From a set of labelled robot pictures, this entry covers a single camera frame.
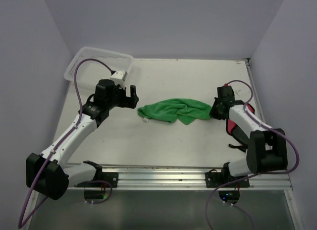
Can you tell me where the green microfiber towel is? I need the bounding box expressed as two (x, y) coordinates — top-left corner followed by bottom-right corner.
(137, 98), (211, 125)

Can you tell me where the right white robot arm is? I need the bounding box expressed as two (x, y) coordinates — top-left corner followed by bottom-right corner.
(210, 86), (288, 187)

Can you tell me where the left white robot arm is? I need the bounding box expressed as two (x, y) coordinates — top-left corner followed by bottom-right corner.
(26, 79), (139, 200)

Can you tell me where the white plastic basket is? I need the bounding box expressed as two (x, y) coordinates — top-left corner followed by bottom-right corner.
(64, 47), (134, 89)

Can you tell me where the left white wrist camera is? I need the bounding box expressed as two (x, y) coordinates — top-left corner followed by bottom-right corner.
(110, 70), (128, 83)

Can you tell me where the aluminium mounting rail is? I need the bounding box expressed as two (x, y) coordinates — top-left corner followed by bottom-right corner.
(69, 165), (294, 191)

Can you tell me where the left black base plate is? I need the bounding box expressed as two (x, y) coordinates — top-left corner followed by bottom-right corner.
(75, 172), (118, 190)

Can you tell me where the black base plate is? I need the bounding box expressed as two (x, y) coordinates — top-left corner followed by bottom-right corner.
(75, 172), (118, 190)
(205, 169), (250, 188)

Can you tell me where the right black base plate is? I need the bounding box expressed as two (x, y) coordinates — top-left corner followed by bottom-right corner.
(205, 169), (250, 188)

